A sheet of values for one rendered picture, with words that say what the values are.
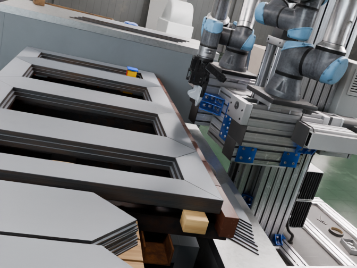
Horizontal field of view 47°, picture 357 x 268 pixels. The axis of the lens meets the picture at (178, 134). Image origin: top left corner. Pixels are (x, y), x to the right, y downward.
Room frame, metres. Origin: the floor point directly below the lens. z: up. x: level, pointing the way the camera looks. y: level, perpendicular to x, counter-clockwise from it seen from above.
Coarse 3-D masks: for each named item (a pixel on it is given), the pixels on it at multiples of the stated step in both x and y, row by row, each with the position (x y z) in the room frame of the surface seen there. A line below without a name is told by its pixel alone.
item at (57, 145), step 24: (48, 72) 1.94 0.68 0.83; (72, 72) 1.97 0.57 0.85; (120, 72) 2.35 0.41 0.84; (24, 96) 1.50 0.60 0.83; (48, 96) 1.53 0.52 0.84; (144, 96) 1.98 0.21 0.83; (144, 120) 1.61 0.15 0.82; (0, 144) 1.06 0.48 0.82; (24, 144) 1.08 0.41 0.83; (48, 144) 1.10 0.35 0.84; (72, 144) 1.13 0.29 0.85; (168, 168) 1.19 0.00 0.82; (96, 192) 0.91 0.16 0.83; (120, 192) 0.92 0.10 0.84; (144, 192) 0.94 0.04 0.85
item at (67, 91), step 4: (60, 88) 1.64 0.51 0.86; (64, 88) 1.65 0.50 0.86; (68, 88) 1.67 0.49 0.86; (72, 88) 1.68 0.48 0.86; (76, 88) 1.70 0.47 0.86; (60, 92) 1.58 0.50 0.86; (64, 92) 1.60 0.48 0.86; (68, 92) 1.61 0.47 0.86; (72, 92) 1.63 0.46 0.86; (76, 92) 1.64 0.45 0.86; (64, 96) 1.54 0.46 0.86; (68, 96) 1.55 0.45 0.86; (72, 96) 1.57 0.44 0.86; (76, 96) 1.58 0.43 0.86
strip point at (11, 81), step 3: (0, 78) 1.56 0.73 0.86; (3, 78) 1.57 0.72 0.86; (6, 78) 1.58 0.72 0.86; (9, 78) 1.59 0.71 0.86; (12, 78) 1.60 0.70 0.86; (15, 78) 1.61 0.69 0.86; (18, 78) 1.62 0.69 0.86; (3, 81) 1.53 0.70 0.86; (6, 81) 1.54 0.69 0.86; (9, 81) 1.55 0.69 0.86; (12, 81) 1.56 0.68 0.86; (15, 81) 1.57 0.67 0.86; (9, 84) 1.51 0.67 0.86; (12, 84) 1.52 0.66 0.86
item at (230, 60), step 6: (228, 48) 2.18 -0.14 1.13; (228, 54) 2.17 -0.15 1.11; (234, 54) 2.15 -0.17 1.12; (240, 54) 2.16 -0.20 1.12; (246, 54) 2.18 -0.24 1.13; (222, 60) 2.18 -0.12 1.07; (228, 60) 2.15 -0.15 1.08; (234, 60) 2.14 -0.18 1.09; (240, 60) 2.15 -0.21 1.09; (246, 60) 2.19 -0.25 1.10; (222, 66) 2.16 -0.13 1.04; (228, 66) 2.14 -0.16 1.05; (234, 66) 2.14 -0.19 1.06; (240, 66) 2.14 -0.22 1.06; (246, 66) 2.20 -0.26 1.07
